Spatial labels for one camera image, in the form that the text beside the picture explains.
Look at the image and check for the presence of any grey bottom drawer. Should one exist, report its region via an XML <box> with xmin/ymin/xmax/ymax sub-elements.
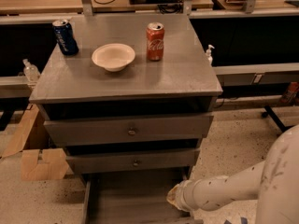
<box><xmin>81</xmin><ymin>169</ymin><xmax>204</xmax><ymax>224</ymax></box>

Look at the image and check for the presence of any grey drawer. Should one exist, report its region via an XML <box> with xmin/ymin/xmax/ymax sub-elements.
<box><xmin>44</xmin><ymin>114</ymin><xmax>213</xmax><ymax>147</ymax></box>
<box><xmin>81</xmin><ymin>169</ymin><xmax>204</xmax><ymax>224</ymax></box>
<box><xmin>66</xmin><ymin>148</ymin><xmax>199</xmax><ymax>174</ymax></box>

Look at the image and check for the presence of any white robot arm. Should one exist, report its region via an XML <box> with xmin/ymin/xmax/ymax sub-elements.
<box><xmin>167</xmin><ymin>125</ymin><xmax>299</xmax><ymax>224</ymax></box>

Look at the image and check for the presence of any grey middle drawer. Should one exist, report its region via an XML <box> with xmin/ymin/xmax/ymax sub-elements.
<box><xmin>66</xmin><ymin>148</ymin><xmax>199</xmax><ymax>174</ymax></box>

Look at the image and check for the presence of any grey wooden drawer cabinet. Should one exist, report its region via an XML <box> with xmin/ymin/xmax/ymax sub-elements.
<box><xmin>29</xmin><ymin>13</ymin><xmax>224</xmax><ymax>179</ymax></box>

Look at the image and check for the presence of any grey top drawer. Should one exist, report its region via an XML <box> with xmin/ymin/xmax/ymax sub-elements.
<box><xmin>44</xmin><ymin>114</ymin><xmax>213</xmax><ymax>147</ymax></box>

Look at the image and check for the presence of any black stand leg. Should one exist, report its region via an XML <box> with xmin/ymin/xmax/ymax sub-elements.
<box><xmin>262</xmin><ymin>105</ymin><xmax>291</xmax><ymax>133</ymax></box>

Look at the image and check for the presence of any brown cardboard box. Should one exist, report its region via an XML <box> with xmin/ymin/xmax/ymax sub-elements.
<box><xmin>1</xmin><ymin>105</ymin><xmax>71</xmax><ymax>181</ymax></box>

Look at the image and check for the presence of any orange bottle on floor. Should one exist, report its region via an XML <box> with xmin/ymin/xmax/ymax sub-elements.
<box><xmin>279</xmin><ymin>82</ymin><xmax>299</xmax><ymax>104</ymax></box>

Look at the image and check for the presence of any white pump dispenser bottle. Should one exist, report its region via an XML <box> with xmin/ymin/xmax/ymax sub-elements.
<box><xmin>206</xmin><ymin>45</ymin><xmax>214</xmax><ymax>65</ymax></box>

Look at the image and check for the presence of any white ceramic bowl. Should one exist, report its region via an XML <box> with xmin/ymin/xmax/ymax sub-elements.
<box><xmin>92</xmin><ymin>43</ymin><xmax>135</xmax><ymax>72</ymax></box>

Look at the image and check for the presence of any red cola can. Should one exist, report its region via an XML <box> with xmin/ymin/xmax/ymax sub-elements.
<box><xmin>146</xmin><ymin>22</ymin><xmax>164</xmax><ymax>61</ymax></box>

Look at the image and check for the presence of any clear plastic bottle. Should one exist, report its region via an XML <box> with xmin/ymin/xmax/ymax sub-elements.
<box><xmin>22</xmin><ymin>59</ymin><xmax>40</xmax><ymax>82</ymax></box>

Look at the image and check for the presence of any blue soda can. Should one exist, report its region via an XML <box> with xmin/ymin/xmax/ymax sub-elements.
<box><xmin>52</xmin><ymin>20</ymin><xmax>78</xmax><ymax>56</ymax></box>

